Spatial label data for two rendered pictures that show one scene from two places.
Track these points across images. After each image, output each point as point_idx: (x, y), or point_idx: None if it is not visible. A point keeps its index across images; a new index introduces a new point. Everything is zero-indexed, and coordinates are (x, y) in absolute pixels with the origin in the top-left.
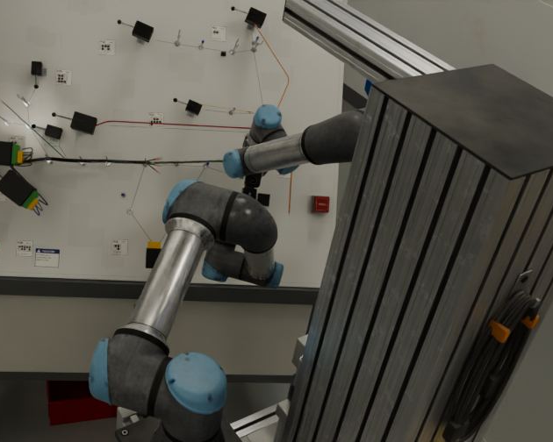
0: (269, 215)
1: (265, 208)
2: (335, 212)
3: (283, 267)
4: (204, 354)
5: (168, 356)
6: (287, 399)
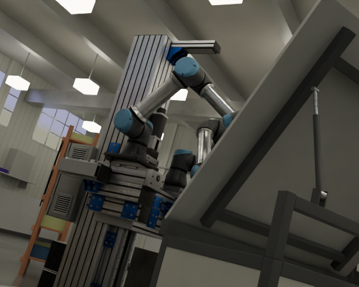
0: (203, 121)
1: (206, 120)
2: (199, 168)
3: (194, 167)
4: (186, 150)
5: (195, 156)
6: (156, 160)
